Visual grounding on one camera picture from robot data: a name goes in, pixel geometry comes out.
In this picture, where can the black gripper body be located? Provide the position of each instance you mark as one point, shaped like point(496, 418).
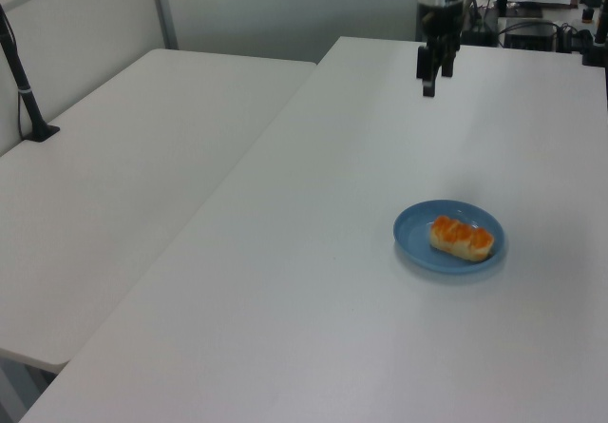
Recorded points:
point(442, 24)

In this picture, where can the bread loaf with orange glaze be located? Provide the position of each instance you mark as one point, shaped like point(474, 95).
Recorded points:
point(461, 238)

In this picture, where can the small black box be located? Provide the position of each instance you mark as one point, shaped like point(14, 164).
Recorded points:
point(477, 37)

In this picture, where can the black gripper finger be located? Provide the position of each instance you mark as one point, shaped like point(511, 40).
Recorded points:
point(447, 64)
point(427, 71)

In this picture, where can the black clamp stand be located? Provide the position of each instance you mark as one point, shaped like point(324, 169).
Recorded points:
point(596, 50)

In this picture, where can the black electronics box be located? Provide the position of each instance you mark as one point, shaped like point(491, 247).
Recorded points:
point(529, 35)

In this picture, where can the grey metal partition post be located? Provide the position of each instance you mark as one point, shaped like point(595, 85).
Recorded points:
point(164, 14)

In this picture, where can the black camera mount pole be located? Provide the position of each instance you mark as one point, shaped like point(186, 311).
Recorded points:
point(24, 85)

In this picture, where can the blue round plate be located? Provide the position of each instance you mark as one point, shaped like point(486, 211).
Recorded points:
point(413, 237)

